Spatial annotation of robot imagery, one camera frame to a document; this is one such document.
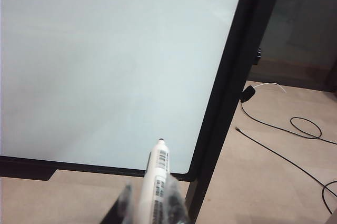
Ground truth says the white glass whiteboard black frame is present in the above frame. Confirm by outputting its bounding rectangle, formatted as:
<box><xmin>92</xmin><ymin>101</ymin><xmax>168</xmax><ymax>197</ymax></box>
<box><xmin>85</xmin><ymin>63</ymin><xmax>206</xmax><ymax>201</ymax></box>
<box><xmin>0</xmin><ymin>0</ymin><xmax>288</xmax><ymax>224</ymax></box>

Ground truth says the white marker pen black tip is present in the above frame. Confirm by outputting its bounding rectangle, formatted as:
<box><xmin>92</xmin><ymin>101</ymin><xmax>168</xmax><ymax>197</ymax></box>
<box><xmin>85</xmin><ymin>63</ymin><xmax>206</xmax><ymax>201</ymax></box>
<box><xmin>138</xmin><ymin>137</ymin><xmax>171</xmax><ymax>224</ymax></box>

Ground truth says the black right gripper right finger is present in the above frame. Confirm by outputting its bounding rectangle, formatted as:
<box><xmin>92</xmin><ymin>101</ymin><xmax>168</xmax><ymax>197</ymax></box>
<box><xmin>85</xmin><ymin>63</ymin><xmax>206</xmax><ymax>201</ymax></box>
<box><xmin>160</xmin><ymin>174</ymin><xmax>191</xmax><ymax>224</ymax></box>

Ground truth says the black cable with adapter block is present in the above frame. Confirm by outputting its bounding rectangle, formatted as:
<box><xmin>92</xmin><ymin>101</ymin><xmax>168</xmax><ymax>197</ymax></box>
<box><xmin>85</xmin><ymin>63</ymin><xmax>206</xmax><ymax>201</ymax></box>
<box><xmin>240</xmin><ymin>85</ymin><xmax>337</xmax><ymax>146</ymax></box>

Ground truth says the thin black cable with plug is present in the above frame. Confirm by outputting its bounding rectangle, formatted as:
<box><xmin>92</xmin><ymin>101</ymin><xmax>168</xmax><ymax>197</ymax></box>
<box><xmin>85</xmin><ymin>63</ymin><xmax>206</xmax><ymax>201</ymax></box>
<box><xmin>235</xmin><ymin>127</ymin><xmax>337</xmax><ymax>216</ymax></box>

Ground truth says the black whiteboard tray rail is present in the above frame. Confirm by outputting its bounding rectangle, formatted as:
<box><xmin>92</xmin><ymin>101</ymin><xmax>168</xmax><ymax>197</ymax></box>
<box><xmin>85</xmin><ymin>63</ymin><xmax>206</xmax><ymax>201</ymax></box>
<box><xmin>0</xmin><ymin>167</ymin><xmax>57</xmax><ymax>182</ymax></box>

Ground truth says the short white wire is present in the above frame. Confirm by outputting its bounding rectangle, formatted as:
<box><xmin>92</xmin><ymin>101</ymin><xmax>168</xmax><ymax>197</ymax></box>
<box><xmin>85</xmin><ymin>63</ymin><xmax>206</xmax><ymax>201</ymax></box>
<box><xmin>252</xmin><ymin>82</ymin><xmax>288</xmax><ymax>94</ymax></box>

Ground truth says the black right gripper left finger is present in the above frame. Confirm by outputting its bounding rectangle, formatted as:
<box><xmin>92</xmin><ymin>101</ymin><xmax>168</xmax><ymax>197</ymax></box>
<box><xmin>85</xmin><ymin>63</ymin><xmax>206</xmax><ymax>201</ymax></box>
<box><xmin>99</xmin><ymin>181</ymin><xmax>135</xmax><ymax>224</ymax></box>

